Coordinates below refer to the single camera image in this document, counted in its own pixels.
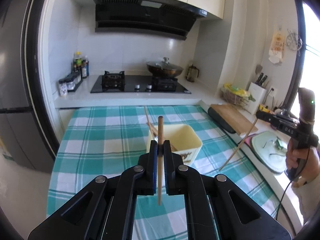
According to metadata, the wooden chopstick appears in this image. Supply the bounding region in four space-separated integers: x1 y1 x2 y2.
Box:
219 118 258 171
147 122 177 152
157 116 164 206
144 106 153 135

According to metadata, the person right hand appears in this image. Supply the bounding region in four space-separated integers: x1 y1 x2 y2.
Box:
286 139 319 183

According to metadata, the yellow seasoning packet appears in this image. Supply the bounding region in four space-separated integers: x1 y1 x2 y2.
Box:
258 104 272 113

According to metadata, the white knife block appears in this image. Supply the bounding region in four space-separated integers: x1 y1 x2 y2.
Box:
246 73 266 114

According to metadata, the teal plaid tablecloth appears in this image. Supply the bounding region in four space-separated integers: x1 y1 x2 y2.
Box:
47 105 282 240

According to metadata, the cream utensil holder box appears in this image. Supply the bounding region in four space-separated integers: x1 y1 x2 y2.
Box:
162 124 202 165

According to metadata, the wooden cutting board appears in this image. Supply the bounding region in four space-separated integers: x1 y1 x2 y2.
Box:
210 104 258 136

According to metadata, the black rolled mat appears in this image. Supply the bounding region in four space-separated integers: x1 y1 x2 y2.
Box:
208 107 236 134

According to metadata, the grey refrigerator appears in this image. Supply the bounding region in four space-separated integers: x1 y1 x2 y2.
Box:
1 0 57 173

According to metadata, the glass french press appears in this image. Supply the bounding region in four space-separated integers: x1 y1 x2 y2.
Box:
185 64 200 82

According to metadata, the black gas stove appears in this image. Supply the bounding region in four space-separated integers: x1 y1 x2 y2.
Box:
91 71 191 94

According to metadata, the condiment bottles group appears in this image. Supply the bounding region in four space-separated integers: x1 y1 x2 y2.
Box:
72 51 89 79

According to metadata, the black wok with lid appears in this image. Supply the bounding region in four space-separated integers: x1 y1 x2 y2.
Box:
146 57 184 78

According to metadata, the black range hood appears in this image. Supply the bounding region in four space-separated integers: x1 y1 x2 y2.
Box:
93 0 207 40

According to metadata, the wire basket with vegetables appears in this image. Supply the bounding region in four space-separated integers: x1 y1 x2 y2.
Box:
221 83 256 107

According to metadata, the hanging wall bag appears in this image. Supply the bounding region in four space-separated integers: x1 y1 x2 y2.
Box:
268 29 285 64

